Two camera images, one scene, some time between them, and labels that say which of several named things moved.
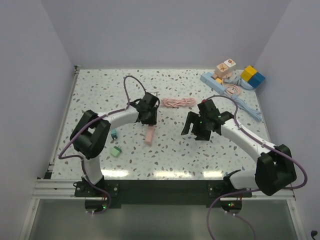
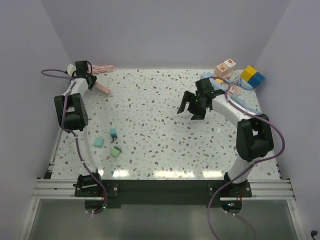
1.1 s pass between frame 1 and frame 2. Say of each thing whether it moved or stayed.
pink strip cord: moved
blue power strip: stayed
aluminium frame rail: stayed
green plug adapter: stayed
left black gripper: moved
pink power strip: moved
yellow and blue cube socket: stayed
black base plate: stayed
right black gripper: moved
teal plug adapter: stayed
